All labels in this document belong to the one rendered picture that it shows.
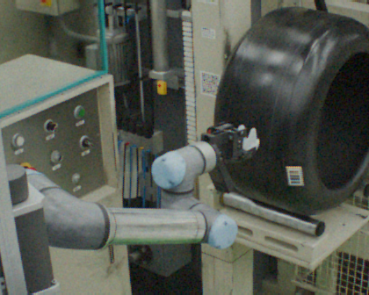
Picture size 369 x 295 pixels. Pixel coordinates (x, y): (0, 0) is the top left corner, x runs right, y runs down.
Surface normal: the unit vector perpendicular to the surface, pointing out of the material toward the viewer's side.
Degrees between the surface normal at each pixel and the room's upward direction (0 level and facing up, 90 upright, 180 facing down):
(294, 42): 30
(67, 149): 90
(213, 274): 90
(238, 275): 90
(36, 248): 90
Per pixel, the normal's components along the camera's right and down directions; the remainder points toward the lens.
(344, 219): -0.04, -0.91
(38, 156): 0.76, 0.24
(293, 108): 0.07, 0.11
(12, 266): 0.57, 0.32
